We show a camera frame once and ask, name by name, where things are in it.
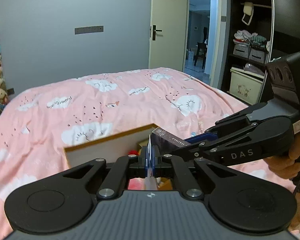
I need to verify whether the blue floral card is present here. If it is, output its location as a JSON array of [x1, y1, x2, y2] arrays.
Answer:
[[145, 135, 157, 191]]

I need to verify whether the dark purple box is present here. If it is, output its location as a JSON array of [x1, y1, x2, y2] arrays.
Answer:
[[150, 127, 191, 155]]

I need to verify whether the pink plush radish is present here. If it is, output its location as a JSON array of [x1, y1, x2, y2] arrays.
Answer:
[[128, 150, 146, 190]]

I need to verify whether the person right hand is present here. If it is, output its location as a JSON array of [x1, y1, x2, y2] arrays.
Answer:
[[264, 132, 300, 179]]

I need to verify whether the orange cardboard box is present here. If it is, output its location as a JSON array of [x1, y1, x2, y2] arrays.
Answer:
[[64, 124, 172, 190]]

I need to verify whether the checkered storage basket right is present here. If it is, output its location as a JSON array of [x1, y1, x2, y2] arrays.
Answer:
[[249, 47, 268, 64]]

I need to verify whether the checkered storage basket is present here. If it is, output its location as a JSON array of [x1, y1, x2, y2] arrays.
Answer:
[[249, 47, 268, 64], [233, 44, 251, 59]]

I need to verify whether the cream storage bin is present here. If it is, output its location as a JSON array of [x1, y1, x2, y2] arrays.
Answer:
[[229, 67, 264, 105]]

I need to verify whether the dark wardrobe shelf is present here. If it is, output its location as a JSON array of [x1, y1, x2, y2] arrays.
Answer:
[[221, 0, 274, 101]]

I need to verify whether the pink printed bed quilt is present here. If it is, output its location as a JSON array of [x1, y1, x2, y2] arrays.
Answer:
[[0, 67, 300, 240]]

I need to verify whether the cream door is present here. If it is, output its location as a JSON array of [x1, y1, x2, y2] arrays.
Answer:
[[148, 0, 189, 72]]

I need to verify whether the wall switch panel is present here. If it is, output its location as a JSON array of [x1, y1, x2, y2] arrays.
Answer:
[[74, 25, 104, 35]]

